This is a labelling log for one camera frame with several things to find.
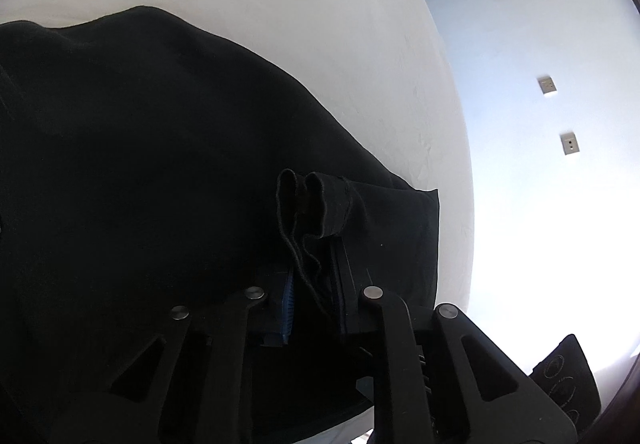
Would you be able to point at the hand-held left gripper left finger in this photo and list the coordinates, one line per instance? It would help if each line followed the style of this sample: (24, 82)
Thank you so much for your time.
(288, 309)

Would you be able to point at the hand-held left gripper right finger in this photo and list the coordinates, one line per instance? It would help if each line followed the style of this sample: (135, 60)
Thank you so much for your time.
(345, 319)

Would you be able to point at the black pants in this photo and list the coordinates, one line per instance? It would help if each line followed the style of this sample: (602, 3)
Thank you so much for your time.
(150, 174)

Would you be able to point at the wall switch plate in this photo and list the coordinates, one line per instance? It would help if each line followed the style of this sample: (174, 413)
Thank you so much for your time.
(570, 143)
(547, 85)

